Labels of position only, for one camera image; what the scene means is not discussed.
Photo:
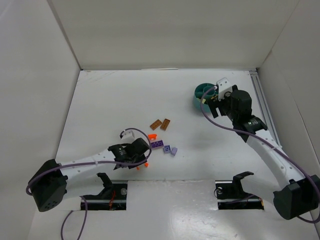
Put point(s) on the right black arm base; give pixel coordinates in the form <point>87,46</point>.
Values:
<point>231,196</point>

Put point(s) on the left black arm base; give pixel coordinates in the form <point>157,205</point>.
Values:
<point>112,197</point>

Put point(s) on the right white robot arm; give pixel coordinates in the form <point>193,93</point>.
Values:
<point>297,192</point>

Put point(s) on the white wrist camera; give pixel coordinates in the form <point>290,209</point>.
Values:
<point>224,86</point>
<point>127,136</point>

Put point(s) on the teal divided round container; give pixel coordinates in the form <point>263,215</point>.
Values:
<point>199,92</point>

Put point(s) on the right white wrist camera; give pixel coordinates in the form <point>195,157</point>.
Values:
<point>224,86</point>

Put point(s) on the lavender sloped lego brick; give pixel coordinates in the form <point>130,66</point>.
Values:
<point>174,151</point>

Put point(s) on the orange lego dish piece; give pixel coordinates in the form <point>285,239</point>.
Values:
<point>152,137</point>

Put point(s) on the brown lego plate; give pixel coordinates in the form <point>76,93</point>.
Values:
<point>155,124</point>
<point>165,124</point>

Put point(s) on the lavender square lego brick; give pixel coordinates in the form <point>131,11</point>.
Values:
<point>167,149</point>

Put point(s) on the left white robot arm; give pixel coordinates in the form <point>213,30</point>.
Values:
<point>55,182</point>

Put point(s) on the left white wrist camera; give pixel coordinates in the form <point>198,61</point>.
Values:
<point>127,136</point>

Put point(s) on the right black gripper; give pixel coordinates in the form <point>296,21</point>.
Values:
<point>215,107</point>

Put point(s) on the dark purple lego brick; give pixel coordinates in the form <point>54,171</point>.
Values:
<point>157,144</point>

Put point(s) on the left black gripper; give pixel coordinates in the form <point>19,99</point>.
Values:
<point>135,161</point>

